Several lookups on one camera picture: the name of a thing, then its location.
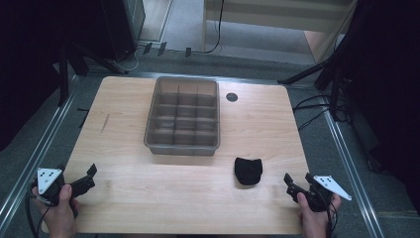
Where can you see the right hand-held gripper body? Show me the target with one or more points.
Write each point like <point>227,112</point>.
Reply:
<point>325,190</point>

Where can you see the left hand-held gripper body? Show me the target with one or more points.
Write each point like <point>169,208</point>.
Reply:
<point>45,180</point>

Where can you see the black cloth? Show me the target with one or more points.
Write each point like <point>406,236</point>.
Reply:
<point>248,171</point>

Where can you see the grey divided organizer box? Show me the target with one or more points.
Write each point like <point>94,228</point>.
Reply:
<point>183,115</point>

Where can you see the person's right hand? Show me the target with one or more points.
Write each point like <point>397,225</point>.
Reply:
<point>313,221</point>

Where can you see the person's left hand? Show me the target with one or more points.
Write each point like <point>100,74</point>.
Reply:
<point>59,218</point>

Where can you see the black tripod stand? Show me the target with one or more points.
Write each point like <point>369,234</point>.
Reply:
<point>64,76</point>

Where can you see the black metal stand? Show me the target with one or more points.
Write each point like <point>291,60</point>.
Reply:
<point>330,76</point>

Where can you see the round black table grommet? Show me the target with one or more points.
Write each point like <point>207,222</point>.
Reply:
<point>231,97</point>

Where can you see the dark cabinet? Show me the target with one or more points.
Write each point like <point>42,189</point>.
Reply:
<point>122,26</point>

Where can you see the silver floor rail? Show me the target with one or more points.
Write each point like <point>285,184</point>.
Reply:
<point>353,178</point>
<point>33,162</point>

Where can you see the white furniture frame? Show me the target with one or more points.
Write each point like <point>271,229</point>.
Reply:
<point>264,16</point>

